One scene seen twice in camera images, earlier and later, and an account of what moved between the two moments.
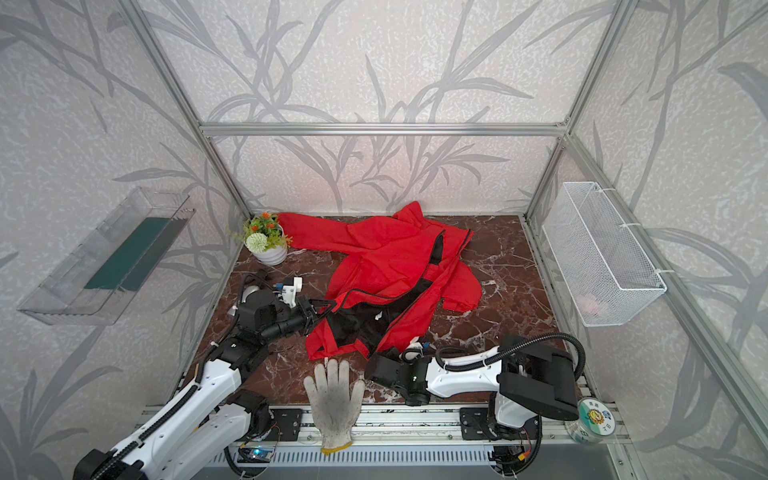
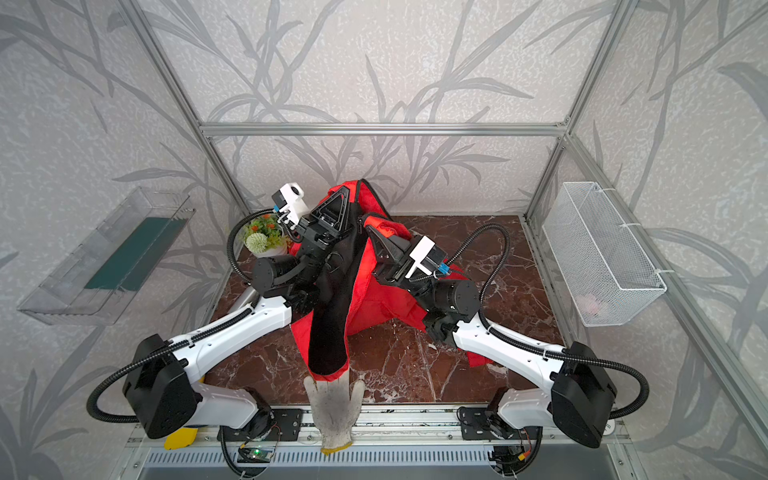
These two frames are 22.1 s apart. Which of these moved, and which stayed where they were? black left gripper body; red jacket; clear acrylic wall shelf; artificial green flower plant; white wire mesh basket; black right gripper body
Moved: black left gripper body; black right gripper body; red jacket
Stayed: white wire mesh basket; artificial green flower plant; clear acrylic wall shelf
